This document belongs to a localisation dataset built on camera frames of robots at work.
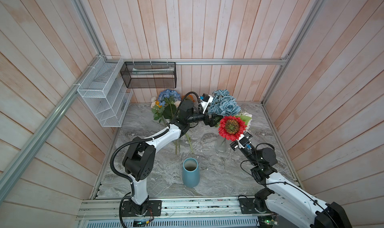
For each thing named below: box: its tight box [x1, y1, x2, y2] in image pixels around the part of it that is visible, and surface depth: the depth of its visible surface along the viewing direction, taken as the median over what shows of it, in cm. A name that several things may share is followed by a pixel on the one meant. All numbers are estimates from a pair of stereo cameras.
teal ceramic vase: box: [182, 157, 200, 188], surface depth 72 cm
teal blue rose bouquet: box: [208, 89, 241, 117], surface depth 70 cm
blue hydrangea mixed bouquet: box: [150, 89, 182, 126], surface depth 113 cm
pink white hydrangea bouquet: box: [236, 111, 253, 133], surface depth 75 cm
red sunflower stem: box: [218, 115, 253, 142], surface depth 53 cm
